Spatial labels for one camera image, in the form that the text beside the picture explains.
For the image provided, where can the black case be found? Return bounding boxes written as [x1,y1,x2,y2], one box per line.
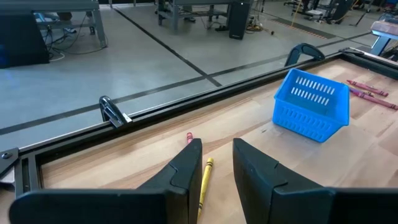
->
[0,12,50,70]

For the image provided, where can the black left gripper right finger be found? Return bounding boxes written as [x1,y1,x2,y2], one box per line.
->
[233,138,398,224]

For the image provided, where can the black equipment stand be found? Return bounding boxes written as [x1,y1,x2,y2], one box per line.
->
[292,0,357,25]

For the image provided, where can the table clamp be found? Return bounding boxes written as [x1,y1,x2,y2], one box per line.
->
[98,95,134,129]
[284,42,326,68]

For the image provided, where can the yellow crayon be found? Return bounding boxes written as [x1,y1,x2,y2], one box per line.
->
[197,157,215,220]

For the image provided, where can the grey-legged side table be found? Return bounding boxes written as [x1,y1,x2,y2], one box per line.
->
[369,19,398,57]

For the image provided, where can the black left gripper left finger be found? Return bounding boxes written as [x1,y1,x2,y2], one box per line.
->
[8,138,203,224]

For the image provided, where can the black aluminium table frame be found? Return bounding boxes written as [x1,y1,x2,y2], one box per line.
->
[0,46,398,200]

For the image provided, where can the black computer tower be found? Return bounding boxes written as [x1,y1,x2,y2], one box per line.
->
[228,1,251,40]

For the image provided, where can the grey metal table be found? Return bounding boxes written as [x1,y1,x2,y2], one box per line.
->
[155,0,234,32]

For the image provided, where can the red crayons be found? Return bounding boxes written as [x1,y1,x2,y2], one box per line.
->
[351,91,398,111]

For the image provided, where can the grey metal workbench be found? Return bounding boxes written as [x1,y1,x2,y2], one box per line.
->
[0,0,108,48]

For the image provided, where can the purple crayon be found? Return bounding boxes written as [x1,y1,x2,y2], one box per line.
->
[349,88,375,98]

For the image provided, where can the blue plastic basket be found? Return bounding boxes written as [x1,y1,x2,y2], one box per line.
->
[272,68,351,143]

